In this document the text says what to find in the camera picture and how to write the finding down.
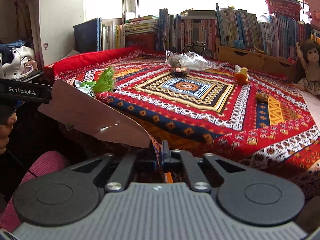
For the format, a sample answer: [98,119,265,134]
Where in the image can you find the clear crumpled plastic bag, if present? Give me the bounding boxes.
[165,50,227,71]

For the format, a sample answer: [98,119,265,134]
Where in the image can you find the row of upright books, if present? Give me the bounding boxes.
[156,8,312,60]

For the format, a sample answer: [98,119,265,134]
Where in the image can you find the large dark blue book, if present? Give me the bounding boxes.
[73,18,101,53]

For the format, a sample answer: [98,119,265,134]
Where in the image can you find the miniature black bicycle model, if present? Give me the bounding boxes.
[183,41,213,60]

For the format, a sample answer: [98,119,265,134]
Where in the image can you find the pink striped trouser leg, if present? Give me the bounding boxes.
[1,151,68,232]

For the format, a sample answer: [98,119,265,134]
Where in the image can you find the brown cardboard sheet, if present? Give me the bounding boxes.
[38,79,167,181]

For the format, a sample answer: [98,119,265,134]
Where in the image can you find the stack of flat books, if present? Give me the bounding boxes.
[124,15,158,36]

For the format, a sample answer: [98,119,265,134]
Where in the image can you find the person's left hand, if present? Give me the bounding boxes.
[0,112,17,154]

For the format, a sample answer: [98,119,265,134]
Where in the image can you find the red patterned tablecloth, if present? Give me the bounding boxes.
[48,46,319,198]

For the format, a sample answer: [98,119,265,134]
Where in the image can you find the white blue clothes pile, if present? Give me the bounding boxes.
[1,40,38,80]

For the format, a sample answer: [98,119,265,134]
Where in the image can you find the red box under books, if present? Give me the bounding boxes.
[125,33,157,50]

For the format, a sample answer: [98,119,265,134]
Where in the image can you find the brown-haired doll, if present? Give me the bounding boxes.
[293,39,319,98]

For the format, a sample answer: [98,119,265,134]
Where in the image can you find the green snack wrapper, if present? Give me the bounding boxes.
[73,66,116,98]

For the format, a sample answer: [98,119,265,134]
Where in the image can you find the orange yellow toy figure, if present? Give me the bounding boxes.
[234,65,249,85]

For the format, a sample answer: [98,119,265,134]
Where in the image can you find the wooden drawer organizer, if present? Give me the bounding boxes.
[215,38,299,82]

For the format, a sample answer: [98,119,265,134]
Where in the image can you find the small brown snack piece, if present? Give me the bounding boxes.
[255,92,269,102]

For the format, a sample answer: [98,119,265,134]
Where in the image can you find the red plastic basket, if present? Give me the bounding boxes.
[265,0,302,21]

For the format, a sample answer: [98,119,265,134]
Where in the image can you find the upright books beside blue book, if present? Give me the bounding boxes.
[99,22,125,51]

